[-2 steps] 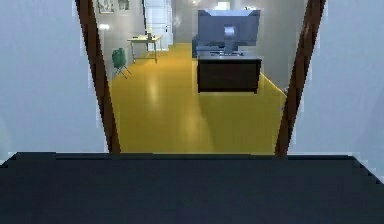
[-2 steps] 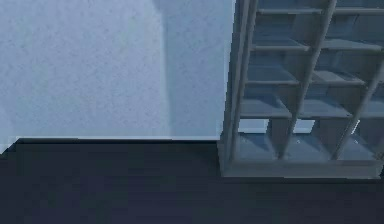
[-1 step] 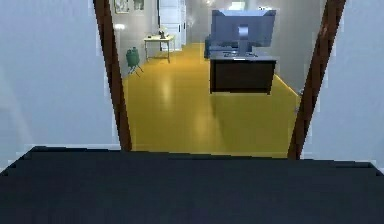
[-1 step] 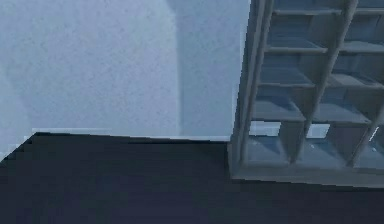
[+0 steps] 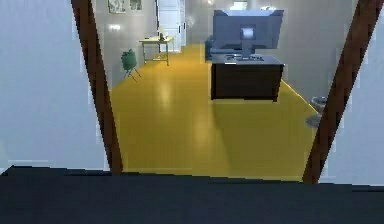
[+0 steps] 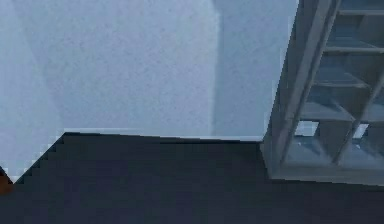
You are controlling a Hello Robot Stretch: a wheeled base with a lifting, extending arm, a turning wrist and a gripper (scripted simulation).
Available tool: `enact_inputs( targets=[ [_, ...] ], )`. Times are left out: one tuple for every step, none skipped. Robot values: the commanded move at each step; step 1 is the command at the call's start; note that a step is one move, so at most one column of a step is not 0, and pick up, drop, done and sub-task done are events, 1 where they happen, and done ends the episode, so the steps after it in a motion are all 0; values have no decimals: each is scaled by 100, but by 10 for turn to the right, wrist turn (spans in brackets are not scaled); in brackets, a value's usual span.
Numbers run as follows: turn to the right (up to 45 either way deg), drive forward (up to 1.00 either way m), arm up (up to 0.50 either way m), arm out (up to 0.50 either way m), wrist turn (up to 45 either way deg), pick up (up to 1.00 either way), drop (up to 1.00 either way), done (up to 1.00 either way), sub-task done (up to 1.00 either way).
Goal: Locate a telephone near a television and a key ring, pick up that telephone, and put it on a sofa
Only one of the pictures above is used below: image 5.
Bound brown door frame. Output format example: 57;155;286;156
70;0;384;185

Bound green folding chair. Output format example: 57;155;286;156
120;48;142;83

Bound blue sofa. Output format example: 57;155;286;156
204;35;215;62

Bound grey television set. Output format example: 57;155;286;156
212;9;285;62

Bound pale wooden side table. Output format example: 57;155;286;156
138;35;175;67

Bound dark brown television cabinet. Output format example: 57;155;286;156
210;53;285;103

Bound white room door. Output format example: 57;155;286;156
157;0;187;53

